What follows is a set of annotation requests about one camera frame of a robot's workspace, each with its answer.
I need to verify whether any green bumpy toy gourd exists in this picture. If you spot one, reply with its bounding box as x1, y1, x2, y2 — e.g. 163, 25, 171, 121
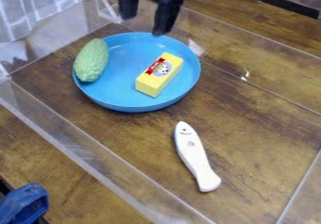
73, 38, 109, 82

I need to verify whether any yellow toy brick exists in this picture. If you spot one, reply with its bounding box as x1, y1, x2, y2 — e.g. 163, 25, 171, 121
133, 52, 184, 97

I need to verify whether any blue round tray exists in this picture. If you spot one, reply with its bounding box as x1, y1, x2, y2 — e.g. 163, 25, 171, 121
72, 32, 200, 112

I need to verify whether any white checked curtain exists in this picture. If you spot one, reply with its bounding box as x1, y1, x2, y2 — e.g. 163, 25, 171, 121
0, 0, 84, 43

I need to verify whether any clear acrylic enclosure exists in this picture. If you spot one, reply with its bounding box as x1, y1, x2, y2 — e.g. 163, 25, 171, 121
0, 0, 321, 224

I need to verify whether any blue clamp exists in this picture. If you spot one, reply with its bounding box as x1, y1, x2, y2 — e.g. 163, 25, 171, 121
0, 183, 49, 224

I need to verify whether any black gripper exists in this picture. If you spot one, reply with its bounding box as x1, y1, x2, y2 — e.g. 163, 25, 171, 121
117, 0, 184, 36

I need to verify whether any black bar in background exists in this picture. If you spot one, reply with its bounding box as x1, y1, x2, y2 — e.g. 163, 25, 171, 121
256, 0, 321, 19

